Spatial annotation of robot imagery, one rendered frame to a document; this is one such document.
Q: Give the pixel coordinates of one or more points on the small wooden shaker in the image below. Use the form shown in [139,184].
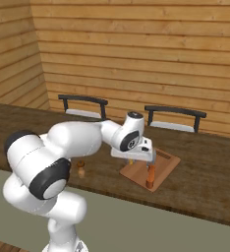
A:
[81,170]

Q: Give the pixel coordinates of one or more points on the small yellow object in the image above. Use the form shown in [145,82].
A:
[130,161]

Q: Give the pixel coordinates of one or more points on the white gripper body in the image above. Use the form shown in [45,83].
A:
[133,154]

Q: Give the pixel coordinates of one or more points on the wooden cutting board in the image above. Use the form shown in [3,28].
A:
[166,167]

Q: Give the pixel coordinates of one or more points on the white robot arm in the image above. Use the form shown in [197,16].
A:
[74,138]

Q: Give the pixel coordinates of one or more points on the black chair with white seat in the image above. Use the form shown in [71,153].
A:
[176,110]
[84,98]

